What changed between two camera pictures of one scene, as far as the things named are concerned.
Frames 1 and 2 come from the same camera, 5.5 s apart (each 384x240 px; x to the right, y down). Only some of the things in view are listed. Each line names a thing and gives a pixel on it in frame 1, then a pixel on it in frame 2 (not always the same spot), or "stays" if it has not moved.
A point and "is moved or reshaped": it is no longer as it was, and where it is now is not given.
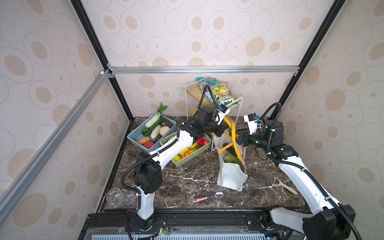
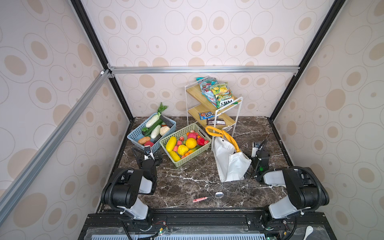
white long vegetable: (155, 132) stays
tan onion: (144, 140) stays
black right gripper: (243, 135) to (252, 156)
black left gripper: (220, 128) to (139, 161)
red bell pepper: (148, 144) stays
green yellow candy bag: (223, 93) stays
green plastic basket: (180, 158) stays
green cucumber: (148, 133) stays
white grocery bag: (230, 176) is moved or reshaped
